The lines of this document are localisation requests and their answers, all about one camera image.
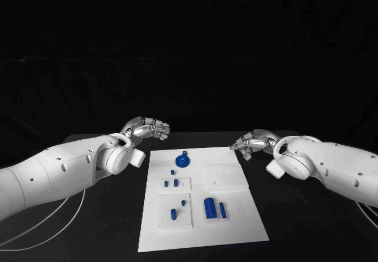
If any large blue cylinder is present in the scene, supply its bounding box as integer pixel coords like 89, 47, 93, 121
204, 197, 219, 219

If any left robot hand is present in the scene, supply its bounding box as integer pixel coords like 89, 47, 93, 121
120, 116, 172, 141

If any blue gear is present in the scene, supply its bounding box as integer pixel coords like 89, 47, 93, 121
175, 151, 193, 169

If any white task board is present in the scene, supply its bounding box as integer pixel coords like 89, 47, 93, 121
138, 146, 270, 253

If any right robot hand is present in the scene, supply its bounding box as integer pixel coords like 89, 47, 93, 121
230, 128, 282, 161

